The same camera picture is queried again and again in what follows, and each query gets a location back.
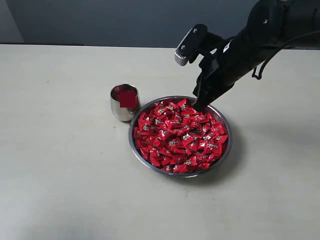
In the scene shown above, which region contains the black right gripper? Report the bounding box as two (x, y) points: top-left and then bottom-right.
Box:
(192, 34), (275, 112)

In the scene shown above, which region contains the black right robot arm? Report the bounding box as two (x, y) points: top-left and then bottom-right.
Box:
(192, 0), (320, 111)

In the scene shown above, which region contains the stainless steel cup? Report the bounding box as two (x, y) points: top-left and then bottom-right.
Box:
(110, 83), (141, 122)

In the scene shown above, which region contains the pile of red candies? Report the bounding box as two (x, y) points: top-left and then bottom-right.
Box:
(133, 98), (230, 174)

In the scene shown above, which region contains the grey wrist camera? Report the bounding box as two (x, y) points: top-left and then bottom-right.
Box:
(174, 24), (224, 66)

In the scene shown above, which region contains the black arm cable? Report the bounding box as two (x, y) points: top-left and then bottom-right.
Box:
(251, 29), (320, 81)

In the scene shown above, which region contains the steel bowl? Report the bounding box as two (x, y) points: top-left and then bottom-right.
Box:
(128, 95), (233, 178)

